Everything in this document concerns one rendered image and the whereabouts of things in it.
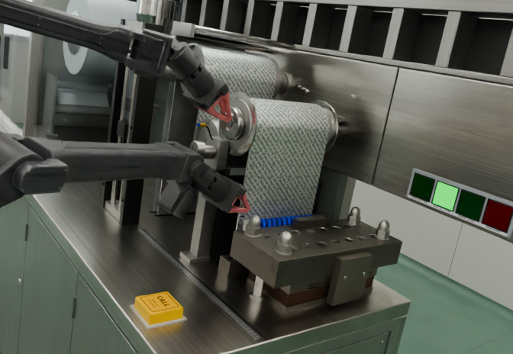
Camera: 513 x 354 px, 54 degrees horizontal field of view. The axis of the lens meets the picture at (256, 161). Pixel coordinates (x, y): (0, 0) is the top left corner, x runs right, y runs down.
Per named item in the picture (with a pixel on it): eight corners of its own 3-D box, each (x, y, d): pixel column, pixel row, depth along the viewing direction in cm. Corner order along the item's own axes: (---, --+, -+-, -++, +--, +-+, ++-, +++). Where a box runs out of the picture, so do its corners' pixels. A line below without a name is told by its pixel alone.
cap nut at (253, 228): (240, 232, 110) (244, 212, 109) (253, 230, 113) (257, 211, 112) (250, 238, 108) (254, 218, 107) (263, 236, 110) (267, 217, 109)
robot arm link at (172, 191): (201, 160, 95) (168, 142, 99) (169, 212, 93) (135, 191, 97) (222, 179, 106) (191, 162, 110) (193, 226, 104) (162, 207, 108)
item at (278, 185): (235, 229, 116) (248, 152, 112) (308, 222, 131) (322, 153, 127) (237, 230, 116) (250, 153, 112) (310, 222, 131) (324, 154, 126)
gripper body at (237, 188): (230, 214, 107) (208, 199, 102) (205, 198, 115) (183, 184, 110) (246, 189, 108) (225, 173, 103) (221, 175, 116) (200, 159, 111)
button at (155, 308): (133, 307, 97) (135, 296, 97) (166, 300, 102) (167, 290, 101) (149, 326, 92) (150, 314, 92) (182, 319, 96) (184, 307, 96)
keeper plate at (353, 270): (325, 301, 111) (336, 255, 109) (356, 294, 117) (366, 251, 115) (333, 307, 109) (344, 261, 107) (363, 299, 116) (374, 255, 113)
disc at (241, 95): (213, 140, 123) (227, 83, 118) (214, 141, 123) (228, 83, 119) (245, 166, 112) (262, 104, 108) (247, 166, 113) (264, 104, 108)
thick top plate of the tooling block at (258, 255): (229, 255, 112) (233, 230, 111) (350, 238, 137) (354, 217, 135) (273, 288, 100) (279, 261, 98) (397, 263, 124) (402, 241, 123)
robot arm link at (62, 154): (27, 159, 60) (-26, 124, 64) (14, 202, 61) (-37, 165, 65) (215, 159, 98) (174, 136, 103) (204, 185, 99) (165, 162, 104)
